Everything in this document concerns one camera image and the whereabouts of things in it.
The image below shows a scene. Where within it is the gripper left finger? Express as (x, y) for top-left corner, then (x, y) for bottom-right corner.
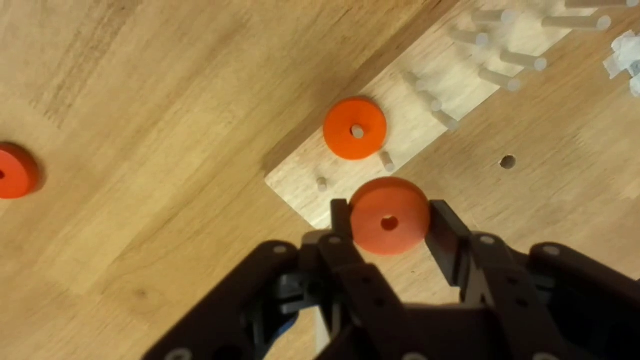
(142, 199), (410, 360)

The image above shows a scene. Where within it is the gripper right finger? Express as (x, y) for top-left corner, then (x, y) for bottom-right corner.
(424, 200), (640, 360)

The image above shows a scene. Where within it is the crumpled white paper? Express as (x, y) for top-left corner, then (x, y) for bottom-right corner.
(603, 30), (640, 98)

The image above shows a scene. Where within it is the wooden peg board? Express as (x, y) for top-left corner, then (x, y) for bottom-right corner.
(265, 0), (613, 230)

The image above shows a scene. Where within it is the orange ring disc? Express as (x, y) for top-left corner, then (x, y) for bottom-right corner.
(323, 97), (388, 161)
(349, 177), (431, 256)
(0, 143), (40, 200)

